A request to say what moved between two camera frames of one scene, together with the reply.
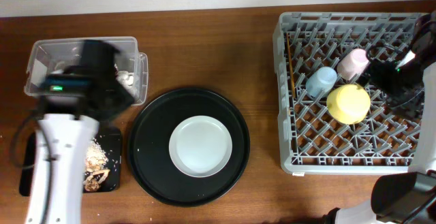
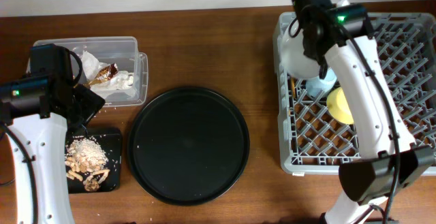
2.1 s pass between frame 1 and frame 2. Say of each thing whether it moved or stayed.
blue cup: stayed
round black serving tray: stayed
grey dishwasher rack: stayed
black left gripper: moved
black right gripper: moved
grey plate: moved
